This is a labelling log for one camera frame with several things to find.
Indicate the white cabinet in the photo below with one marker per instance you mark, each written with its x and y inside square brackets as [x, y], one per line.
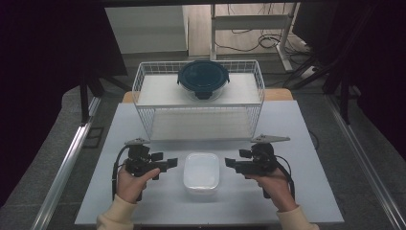
[145, 28]

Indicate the clear rectangular plastic container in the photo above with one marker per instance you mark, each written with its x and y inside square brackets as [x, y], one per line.
[201, 172]

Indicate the person's left hand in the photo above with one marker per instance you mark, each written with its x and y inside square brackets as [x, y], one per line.
[132, 187]

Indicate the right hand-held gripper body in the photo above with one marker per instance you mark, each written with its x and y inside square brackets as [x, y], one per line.
[260, 161]

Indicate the white desk frame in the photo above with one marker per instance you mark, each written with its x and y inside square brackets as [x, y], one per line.
[249, 22]

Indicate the round container with blue lid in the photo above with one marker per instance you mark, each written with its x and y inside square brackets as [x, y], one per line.
[203, 76]

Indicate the black floor frame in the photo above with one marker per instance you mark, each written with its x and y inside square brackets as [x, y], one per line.
[94, 137]

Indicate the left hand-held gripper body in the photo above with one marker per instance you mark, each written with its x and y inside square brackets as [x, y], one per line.
[137, 163]

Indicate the person's right hand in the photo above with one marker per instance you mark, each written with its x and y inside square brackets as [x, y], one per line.
[277, 190]

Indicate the black metal stand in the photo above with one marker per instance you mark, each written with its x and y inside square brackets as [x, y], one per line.
[344, 96]
[84, 99]

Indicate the aluminium rail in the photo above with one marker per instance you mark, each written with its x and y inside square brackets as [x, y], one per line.
[367, 166]
[63, 172]

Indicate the white power strip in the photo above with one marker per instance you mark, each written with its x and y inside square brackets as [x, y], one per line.
[309, 72]

